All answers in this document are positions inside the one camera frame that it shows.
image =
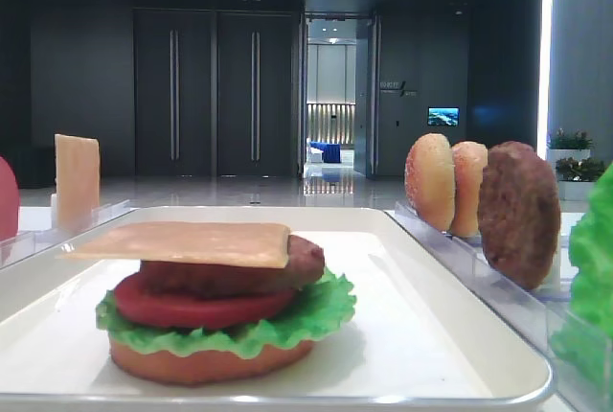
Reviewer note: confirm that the lettuce leaf on tray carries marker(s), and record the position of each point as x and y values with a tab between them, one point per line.
317	311

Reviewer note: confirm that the blue sofa in hallway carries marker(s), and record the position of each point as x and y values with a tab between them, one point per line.
330	152

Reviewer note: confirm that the clear patty holder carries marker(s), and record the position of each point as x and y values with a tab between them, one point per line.
557	284

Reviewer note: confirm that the sesame bun inner half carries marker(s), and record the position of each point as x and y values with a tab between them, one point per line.
469	159

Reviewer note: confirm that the upright cheese slice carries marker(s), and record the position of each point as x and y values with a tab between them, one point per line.
78	165

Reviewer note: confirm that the left dark door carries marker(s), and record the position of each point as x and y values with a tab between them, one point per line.
173	92

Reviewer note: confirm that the clear long rail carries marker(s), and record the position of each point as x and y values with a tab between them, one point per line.
518	307
27	243

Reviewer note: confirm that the potted plant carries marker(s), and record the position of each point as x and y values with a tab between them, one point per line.
562	145
577	177

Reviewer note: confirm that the lower potted plant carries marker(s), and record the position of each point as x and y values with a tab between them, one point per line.
577	177

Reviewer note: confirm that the wall display screen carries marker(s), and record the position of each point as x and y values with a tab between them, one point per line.
443	116

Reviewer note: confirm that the upright tomato slice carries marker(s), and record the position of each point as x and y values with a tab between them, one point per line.
9	201

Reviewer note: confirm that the upright meat patty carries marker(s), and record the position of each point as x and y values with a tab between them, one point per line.
519	213

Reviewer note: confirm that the sesame bun outer half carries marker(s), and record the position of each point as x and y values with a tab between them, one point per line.
429	180

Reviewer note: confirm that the cheese slice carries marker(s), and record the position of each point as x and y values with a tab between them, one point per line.
254	245
78	165

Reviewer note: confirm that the tomato slice on tray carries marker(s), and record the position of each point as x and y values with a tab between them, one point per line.
184	310

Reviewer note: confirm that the right dark door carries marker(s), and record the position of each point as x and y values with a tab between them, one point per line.
254	94

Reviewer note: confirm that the clear right long rail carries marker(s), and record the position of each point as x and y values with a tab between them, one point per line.
518	307

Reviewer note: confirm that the sesame bun half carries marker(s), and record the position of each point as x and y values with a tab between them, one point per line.
469	159
429	180

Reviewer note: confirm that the bottom bun on tray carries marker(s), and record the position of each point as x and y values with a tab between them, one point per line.
204	366

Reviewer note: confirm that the clear lettuce holder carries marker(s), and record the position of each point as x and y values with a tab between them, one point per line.
583	357

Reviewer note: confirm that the upright lettuce leaf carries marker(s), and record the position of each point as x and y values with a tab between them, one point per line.
590	250

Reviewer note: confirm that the dark door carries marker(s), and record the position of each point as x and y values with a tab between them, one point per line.
254	94
173	92

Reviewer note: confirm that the upper potted plant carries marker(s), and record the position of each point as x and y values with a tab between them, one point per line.
562	145

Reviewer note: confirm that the meat patty on tray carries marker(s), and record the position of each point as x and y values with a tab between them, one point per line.
305	266

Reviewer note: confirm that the clear left long rail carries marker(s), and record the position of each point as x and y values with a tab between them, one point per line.
27	243

